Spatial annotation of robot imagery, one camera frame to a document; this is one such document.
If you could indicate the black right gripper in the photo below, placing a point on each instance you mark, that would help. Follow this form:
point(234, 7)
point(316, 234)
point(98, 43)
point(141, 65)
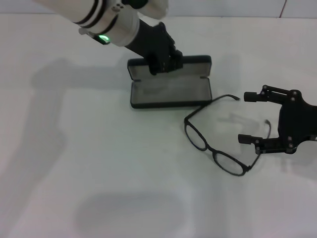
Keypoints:
point(297, 121)

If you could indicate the black glasses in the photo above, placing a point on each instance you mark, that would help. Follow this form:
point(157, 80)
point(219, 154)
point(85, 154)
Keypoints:
point(209, 148)

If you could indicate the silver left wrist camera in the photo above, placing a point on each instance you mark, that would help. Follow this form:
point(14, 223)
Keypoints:
point(156, 8)

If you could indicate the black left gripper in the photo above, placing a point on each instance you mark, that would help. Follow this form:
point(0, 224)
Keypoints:
point(151, 39)

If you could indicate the black glasses case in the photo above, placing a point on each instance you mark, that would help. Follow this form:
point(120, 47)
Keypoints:
point(171, 93)

